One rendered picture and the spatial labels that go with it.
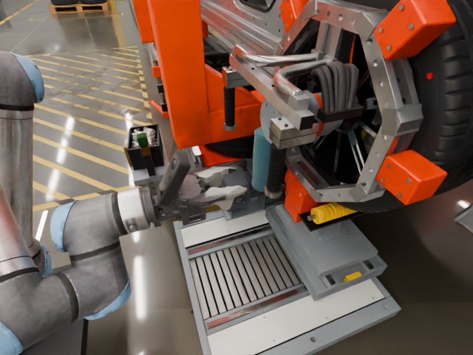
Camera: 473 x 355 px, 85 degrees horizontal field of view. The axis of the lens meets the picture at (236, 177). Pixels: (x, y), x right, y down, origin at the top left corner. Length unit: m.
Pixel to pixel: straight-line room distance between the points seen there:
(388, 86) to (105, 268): 0.65
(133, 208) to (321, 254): 0.88
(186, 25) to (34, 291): 0.87
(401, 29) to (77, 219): 0.68
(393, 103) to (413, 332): 1.09
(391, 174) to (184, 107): 0.80
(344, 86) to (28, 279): 0.64
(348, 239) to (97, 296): 1.05
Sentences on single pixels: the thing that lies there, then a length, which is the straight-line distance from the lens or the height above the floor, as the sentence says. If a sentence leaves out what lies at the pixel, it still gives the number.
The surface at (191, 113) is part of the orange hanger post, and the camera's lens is 1.14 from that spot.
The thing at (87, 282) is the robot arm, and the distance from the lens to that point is 0.56.
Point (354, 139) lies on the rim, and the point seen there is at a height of 0.79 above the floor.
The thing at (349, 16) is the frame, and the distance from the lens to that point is 0.70.
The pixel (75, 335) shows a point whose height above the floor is 0.30.
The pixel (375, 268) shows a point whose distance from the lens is 1.35.
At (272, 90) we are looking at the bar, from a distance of 0.61.
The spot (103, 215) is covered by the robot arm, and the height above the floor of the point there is 0.84.
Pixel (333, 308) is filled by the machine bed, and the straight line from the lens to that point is 1.29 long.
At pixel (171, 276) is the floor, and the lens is 1.41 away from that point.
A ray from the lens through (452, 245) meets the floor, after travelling 1.88.
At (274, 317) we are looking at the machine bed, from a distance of 1.22.
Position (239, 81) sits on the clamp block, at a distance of 0.83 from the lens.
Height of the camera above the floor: 1.21
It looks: 41 degrees down
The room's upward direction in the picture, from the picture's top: straight up
